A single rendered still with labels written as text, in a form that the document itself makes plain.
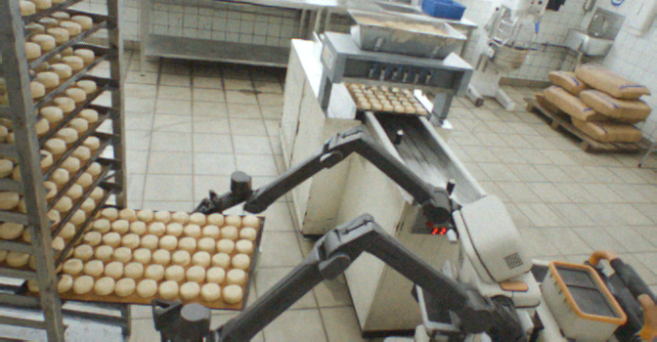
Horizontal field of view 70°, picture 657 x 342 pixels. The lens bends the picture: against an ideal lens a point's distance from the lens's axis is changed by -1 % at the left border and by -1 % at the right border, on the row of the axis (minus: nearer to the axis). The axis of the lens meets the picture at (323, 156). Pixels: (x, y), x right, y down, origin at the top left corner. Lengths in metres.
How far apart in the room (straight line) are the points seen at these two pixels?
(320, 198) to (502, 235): 1.48
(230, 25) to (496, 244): 4.46
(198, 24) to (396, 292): 3.91
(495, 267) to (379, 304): 0.97
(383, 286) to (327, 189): 0.70
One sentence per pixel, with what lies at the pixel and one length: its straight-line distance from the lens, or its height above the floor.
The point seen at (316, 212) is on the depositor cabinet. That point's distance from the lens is 2.67.
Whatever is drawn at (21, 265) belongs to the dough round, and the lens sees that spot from 1.43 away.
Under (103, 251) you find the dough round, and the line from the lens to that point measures 1.50.
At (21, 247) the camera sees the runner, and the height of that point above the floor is 0.96.
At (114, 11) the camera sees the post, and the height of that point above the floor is 1.44.
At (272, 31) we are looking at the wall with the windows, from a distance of 5.44.
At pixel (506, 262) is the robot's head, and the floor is 1.06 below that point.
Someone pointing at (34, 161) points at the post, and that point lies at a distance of 1.12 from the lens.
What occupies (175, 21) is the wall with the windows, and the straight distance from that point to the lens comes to 5.36.
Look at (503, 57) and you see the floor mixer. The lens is 5.58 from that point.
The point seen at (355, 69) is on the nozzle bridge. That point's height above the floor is 1.07.
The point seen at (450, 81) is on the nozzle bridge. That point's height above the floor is 1.07.
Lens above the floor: 1.81
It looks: 29 degrees down
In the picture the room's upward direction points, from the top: 12 degrees clockwise
